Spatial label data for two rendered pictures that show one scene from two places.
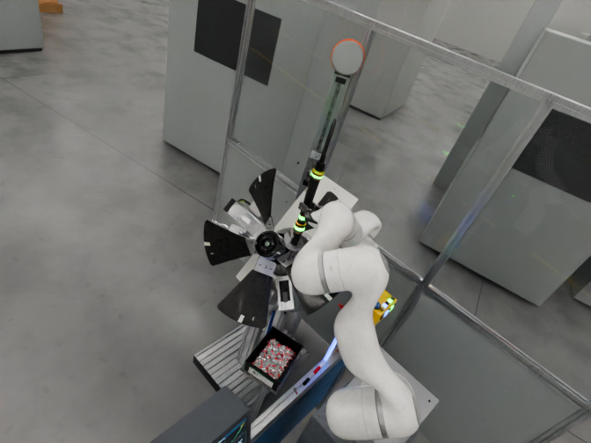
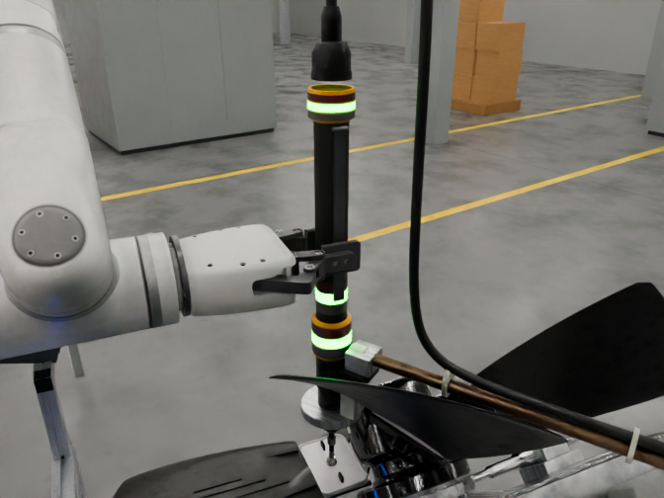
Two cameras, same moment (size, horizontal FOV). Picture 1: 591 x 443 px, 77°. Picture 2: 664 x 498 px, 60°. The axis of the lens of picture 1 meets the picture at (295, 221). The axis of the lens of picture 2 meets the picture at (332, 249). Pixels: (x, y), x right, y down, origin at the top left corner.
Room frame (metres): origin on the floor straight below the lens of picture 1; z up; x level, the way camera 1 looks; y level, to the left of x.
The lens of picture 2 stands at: (1.49, -0.46, 1.72)
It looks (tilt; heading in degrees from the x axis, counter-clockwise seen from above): 25 degrees down; 124
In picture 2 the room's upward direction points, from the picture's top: straight up
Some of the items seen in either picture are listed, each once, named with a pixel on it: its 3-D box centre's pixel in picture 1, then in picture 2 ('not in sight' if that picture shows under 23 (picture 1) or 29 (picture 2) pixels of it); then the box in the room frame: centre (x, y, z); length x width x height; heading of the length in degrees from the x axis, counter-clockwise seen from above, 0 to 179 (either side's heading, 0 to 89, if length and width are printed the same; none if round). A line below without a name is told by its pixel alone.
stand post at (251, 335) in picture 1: (254, 327); not in sight; (1.36, 0.03, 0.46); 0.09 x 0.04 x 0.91; 57
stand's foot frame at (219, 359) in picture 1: (253, 358); not in sight; (1.44, -0.02, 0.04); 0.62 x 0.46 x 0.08; 147
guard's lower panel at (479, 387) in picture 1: (338, 292); not in sight; (1.80, -0.42, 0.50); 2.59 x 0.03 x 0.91; 57
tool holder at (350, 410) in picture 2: (296, 235); (339, 377); (1.20, -0.02, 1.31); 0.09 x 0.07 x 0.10; 2
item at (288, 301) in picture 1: (289, 294); not in sight; (1.19, -0.08, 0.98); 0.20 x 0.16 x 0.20; 147
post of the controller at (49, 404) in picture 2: not in sight; (52, 415); (0.55, -0.04, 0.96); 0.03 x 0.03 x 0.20; 57
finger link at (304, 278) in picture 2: not in sight; (275, 277); (1.19, -0.10, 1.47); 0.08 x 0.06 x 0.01; 178
